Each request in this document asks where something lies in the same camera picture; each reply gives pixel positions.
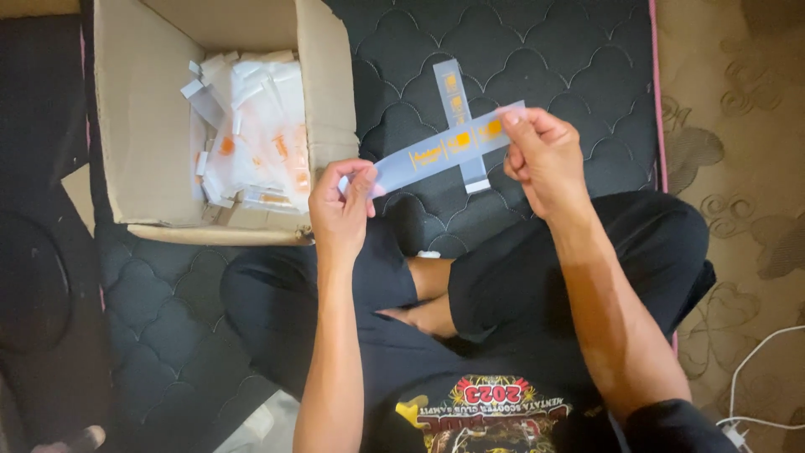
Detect person's black shorts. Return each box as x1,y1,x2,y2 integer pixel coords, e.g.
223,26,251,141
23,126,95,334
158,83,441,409
219,190,717,404

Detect person's black printed t-shirt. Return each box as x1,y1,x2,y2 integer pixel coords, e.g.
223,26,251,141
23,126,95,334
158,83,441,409
361,343,743,453

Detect black cloth heap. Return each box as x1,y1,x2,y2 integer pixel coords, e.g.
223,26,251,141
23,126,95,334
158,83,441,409
0,13,114,453

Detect translucent plastic sleeve orange print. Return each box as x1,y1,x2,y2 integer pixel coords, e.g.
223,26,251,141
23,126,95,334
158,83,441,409
338,100,528,200
432,58,492,195

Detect person's right hand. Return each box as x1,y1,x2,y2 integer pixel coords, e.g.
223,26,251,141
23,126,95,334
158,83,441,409
501,107,589,220

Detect brown cardboard box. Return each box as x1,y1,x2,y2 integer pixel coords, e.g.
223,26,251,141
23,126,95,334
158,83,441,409
92,0,360,247

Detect white cable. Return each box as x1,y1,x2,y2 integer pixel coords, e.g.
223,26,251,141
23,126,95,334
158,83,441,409
716,324,805,432

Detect white plastic sheet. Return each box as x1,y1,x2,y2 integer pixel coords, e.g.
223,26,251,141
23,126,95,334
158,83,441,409
213,389,301,453

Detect white charger plug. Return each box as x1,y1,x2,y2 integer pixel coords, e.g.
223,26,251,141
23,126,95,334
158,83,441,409
721,420,751,453

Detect pile of translucent plastic sleeves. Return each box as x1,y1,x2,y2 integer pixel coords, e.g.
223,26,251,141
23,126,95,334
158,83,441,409
180,49,313,215

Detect person's legs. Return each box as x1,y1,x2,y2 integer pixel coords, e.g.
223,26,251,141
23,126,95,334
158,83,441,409
376,255,459,339

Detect beige patterned carpet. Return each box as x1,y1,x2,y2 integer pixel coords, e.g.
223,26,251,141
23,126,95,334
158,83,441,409
654,0,805,453

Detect dark quilted mattress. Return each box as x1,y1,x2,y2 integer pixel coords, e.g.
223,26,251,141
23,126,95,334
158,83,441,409
80,0,669,453

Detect person's left hand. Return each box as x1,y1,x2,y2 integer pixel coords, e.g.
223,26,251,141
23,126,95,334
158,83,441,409
307,159,386,256

